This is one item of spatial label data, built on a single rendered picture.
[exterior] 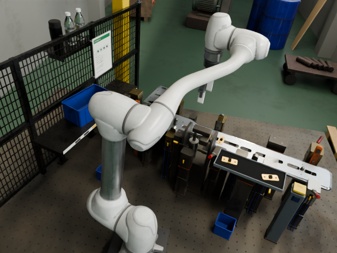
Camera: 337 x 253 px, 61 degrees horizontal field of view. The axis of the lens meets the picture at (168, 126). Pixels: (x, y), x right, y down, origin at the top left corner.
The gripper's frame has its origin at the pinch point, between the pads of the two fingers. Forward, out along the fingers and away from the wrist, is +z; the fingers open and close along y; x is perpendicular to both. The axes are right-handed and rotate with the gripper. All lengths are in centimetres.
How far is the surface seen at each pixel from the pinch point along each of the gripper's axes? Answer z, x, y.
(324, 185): 46, -78, 18
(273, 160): 35, -45, 11
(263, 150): 46, -39, 30
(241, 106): 146, -1, 233
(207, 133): 27.3, -5.0, 4.1
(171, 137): 39.0, 16.2, 2.7
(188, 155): 38.0, 0.4, -7.9
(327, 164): 76, -91, 78
